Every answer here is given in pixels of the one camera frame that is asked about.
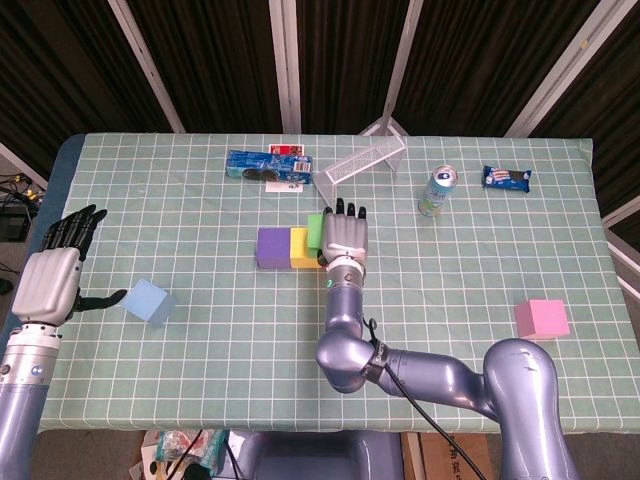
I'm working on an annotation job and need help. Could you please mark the brown cardboard box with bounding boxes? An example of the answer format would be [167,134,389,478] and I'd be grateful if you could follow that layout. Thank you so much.
[402,432,501,480]

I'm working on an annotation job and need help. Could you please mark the black equipment box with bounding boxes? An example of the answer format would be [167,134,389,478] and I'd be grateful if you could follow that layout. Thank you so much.
[0,208,39,242]

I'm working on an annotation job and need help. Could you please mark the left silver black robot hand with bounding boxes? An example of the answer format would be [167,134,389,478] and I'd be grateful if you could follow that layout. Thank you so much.
[10,203,129,325]

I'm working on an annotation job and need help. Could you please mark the blue snack packet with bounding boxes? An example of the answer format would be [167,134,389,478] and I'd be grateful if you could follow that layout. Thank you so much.
[481,165,533,193]

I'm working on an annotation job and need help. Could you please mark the dark pleated curtain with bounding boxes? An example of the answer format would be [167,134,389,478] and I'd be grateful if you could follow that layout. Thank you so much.
[0,0,640,241]

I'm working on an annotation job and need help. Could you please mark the yellow foam cube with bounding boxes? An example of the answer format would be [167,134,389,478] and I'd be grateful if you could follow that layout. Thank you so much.
[289,227,324,270]

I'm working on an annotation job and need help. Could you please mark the purple foam cube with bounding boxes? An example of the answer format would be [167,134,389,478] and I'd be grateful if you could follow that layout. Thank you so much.
[256,227,293,271]

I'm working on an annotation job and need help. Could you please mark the green checked tablecloth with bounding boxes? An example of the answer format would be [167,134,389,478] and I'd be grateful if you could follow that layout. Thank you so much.
[13,132,624,434]

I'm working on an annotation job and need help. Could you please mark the light pink foam cube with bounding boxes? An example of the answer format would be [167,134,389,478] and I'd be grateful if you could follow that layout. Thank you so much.
[514,299,571,341]

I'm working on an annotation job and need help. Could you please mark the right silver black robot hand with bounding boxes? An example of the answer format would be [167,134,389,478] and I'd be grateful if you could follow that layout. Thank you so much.
[314,198,370,269]

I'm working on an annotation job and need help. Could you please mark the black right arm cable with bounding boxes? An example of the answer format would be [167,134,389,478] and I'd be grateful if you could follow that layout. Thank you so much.
[363,318,489,480]

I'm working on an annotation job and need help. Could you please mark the tangled floor cables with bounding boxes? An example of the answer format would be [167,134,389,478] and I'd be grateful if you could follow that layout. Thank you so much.
[0,172,49,207]

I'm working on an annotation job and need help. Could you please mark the light blue drink can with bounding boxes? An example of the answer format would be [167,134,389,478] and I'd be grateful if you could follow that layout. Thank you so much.
[418,165,459,218]

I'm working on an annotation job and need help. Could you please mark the light blue foam cube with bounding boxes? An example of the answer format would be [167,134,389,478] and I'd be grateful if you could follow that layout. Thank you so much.
[122,279,179,329]

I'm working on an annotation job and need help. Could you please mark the white frame bar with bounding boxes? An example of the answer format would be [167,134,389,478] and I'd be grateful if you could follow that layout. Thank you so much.
[0,142,50,190]
[607,239,640,296]
[602,196,640,226]

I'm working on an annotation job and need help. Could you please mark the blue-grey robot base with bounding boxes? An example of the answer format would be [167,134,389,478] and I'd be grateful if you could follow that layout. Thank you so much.
[219,429,405,480]

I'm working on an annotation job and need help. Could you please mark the blue cookie box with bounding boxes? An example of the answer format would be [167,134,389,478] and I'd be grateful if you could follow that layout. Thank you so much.
[226,150,315,185]

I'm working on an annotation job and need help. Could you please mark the white frame post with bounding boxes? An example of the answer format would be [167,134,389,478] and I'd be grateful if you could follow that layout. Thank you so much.
[107,0,186,134]
[268,0,304,134]
[504,0,621,137]
[382,0,426,109]

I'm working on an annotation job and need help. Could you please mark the green foam cube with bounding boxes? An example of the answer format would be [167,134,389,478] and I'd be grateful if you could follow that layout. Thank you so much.
[306,213,326,250]

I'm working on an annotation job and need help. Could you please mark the white wire mesh basket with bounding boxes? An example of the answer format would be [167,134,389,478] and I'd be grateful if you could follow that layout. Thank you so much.
[313,135,407,210]

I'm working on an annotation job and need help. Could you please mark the teal snack bag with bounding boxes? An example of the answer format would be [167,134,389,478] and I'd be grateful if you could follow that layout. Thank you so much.
[155,429,227,474]

